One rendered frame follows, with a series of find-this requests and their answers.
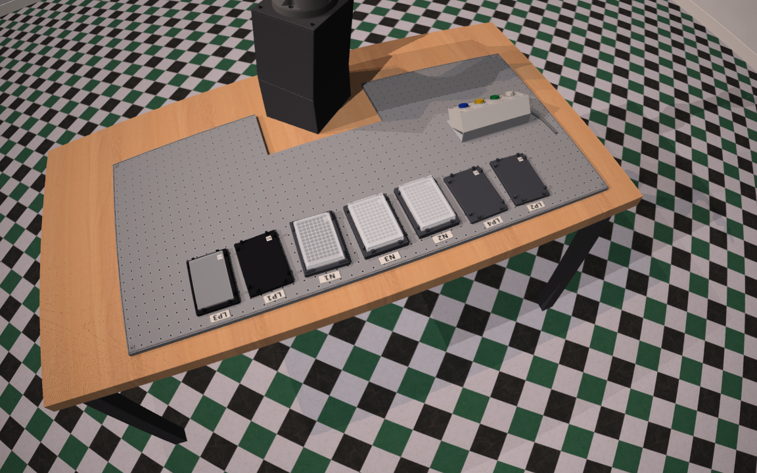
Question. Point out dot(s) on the white label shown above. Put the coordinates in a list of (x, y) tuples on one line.
[(493, 222), (442, 237), (274, 296), (390, 257), (329, 277), (220, 316), (535, 206)]

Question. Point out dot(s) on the beige operator button panel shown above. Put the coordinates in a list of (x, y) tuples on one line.
[(486, 116)]

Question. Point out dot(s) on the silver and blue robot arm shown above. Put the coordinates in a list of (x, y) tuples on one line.
[(302, 8)]

